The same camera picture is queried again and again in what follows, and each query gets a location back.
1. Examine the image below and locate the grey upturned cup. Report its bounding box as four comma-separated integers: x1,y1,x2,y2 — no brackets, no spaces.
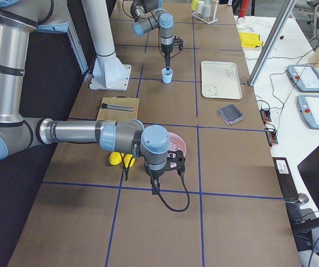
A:
201,4,211,18

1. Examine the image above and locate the cream bear serving tray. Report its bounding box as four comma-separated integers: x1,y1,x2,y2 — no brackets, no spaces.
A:
201,61,242,100

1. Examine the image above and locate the light blue plastic cup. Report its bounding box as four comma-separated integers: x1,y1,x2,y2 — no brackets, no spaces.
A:
161,68,173,84

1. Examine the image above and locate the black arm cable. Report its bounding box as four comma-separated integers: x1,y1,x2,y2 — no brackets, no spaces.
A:
122,155,191,212

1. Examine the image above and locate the clear ice cubes pile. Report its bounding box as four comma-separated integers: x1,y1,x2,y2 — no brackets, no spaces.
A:
169,139,178,151

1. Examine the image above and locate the red fire extinguisher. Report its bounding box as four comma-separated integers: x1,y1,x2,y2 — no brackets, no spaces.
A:
238,0,250,18

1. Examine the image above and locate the steel handled knife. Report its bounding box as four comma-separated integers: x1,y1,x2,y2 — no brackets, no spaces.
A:
101,103,135,112

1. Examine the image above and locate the white wire cup rack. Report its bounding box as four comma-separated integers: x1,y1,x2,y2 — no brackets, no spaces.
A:
191,0,219,24

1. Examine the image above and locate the yellow lemon left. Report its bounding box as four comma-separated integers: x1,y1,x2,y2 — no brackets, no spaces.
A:
108,152,123,166

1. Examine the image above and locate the yellow cloth on desk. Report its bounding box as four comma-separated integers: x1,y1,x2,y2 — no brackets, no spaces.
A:
238,32,263,48

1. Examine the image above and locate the pink bowl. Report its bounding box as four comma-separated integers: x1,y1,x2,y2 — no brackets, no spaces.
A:
168,132,186,156

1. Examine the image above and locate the yellow lemon right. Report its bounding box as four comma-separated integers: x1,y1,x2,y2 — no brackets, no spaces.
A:
123,154,136,168

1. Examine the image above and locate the grey folded cloth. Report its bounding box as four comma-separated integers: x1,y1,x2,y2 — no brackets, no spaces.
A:
217,104,245,125

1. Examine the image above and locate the yellow lemon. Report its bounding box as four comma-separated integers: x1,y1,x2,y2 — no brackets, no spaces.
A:
108,152,123,166
123,154,136,168

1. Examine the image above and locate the yellow upturned cup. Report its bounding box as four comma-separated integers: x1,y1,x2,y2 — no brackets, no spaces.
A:
191,0,199,11

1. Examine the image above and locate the near teach pendant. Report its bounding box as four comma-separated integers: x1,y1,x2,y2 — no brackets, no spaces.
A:
297,95,319,130

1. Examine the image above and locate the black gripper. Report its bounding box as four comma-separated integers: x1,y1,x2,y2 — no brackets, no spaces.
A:
145,166,166,195
161,43,173,70

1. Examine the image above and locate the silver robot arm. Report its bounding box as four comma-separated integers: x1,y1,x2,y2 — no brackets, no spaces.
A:
0,1,175,194
130,1,175,70

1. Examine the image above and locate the wooden cutting board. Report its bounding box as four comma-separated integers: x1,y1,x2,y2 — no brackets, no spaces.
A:
97,96,139,121

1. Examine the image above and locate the aluminium frame post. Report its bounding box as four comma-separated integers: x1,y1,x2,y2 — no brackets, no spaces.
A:
248,0,296,86

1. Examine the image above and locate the far teach pendant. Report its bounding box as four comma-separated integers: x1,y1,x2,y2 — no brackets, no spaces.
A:
287,64,319,93

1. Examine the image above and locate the white upturned cup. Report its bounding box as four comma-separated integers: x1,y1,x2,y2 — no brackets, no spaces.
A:
196,0,205,13

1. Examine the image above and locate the teach pendant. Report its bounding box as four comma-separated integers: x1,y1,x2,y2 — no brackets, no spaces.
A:
297,95,319,130
287,64,319,93

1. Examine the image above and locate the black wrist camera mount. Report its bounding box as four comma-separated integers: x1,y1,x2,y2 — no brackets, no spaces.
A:
165,150,186,176
173,36,183,51

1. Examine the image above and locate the white camera mast pole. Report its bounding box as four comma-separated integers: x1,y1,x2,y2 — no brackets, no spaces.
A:
82,0,132,91

